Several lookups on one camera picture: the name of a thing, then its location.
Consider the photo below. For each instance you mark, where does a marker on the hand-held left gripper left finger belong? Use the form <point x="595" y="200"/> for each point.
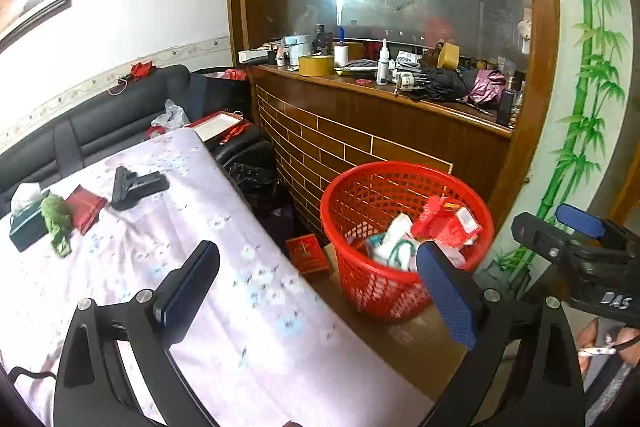
<point x="185" y="292"/>

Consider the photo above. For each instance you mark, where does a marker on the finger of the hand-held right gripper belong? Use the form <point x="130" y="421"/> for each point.
<point x="580" y="219"/>
<point x="540" y="237"/>

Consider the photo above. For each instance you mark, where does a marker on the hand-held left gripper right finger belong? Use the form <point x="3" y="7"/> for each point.
<point x="447" y="297"/>

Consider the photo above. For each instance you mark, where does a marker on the red and white pouch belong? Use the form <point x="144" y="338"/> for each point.
<point x="450" y="222"/>

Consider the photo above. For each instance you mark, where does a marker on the red plastic basket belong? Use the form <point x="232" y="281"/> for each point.
<point x="360" y="207"/>

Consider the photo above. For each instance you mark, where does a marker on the person's right hand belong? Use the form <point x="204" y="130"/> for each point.
<point x="600" y="342"/>

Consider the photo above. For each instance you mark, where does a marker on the purple floral tablecloth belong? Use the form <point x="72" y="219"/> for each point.
<point x="200" y="232"/>

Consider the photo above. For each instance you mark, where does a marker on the black folded item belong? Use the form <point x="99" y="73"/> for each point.
<point x="135" y="187"/>

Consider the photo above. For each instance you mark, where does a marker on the black plastic bag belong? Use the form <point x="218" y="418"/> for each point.
<point x="257" y="187"/>

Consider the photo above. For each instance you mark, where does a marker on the red flat box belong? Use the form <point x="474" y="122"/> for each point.
<point x="307" y="254"/>

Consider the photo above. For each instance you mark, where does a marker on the dark red packet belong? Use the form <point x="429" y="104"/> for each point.
<point x="86" y="209"/>

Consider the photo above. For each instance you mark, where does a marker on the green crumpled cloth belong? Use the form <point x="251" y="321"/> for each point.
<point x="57" y="222"/>

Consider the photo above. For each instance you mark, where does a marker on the pink folded umbrella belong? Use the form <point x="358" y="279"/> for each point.
<point x="487" y="86"/>

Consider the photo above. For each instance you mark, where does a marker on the wooden counter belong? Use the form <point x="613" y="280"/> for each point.
<point x="380" y="147"/>

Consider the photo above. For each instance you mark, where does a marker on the red tray with white inside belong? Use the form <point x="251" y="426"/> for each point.
<point x="220" y="127"/>

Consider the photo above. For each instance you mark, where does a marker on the dark green tissue box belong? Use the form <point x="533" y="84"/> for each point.
<point x="27" y="222"/>

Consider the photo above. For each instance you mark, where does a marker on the white plastic bag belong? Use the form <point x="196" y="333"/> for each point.
<point x="170" y="117"/>

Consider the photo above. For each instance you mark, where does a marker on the black folded umbrella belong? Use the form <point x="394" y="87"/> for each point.
<point x="440" y="87"/>

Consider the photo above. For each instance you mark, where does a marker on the black leather sofa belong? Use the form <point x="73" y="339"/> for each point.
<point x="90" y="127"/>

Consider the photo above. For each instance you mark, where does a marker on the yellow tape roll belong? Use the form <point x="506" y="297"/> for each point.
<point x="316" y="66"/>
<point x="448" y="56"/>

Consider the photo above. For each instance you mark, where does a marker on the red cloth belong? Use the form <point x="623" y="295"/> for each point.
<point x="141" y="70"/>

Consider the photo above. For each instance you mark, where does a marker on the white squeeze bottle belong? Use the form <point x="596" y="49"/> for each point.
<point x="382" y="64"/>

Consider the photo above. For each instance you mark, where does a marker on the white flat box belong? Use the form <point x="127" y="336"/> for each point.
<point x="256" y="56"/>

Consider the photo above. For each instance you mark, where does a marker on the white paper roll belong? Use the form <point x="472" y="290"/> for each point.
<point x="341" y="56"/>

